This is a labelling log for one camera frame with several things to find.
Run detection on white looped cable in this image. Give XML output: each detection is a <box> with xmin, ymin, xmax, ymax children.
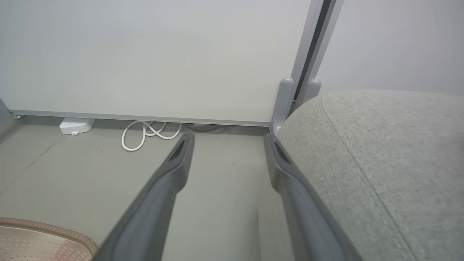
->
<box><xmin>121</xmin><ymin>121</ymin><xmax>182</xmax><ymax>152</ymax></box>

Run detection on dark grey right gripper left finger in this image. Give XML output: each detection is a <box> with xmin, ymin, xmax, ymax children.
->
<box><xmin>92</xmin><ymin>132</ymin><xmax>195</xmax><ymax>261</ymax></box>

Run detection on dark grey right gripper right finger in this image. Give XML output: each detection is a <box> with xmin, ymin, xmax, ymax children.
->
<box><xmin>264</xmin><ymin>133</ymin><xmax>363</xmax><ymax>261</ymax></box>

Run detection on beige perforated laundry basket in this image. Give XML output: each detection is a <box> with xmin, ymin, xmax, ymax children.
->
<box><xmin>0</xmin><ymin>217</ymin><xmax>99</xmax><ymax>261</ymax></box>

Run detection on grey fabric cushion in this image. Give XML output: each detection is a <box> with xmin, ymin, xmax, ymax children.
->
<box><xmin>258</xmin><ymin>90</ymin><xmax>464</xmax><ymax>261</ymax></box>

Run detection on grey partition foot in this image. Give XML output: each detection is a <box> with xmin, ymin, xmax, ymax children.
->
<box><xmin>270</xmin><ymin>77</ymin><xmax>295</xmax><ymax>135</ymax></box>
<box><xmin>301</xmin><ymin>79</ymin><xmax>322</xmax><ymax>105</ymax></box>

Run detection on white plastic adapter box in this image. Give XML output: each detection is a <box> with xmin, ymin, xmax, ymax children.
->
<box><xmin>59</xmin><ymin>118</ymin><xmax>95</xmax><ymax>136</ymax></box>

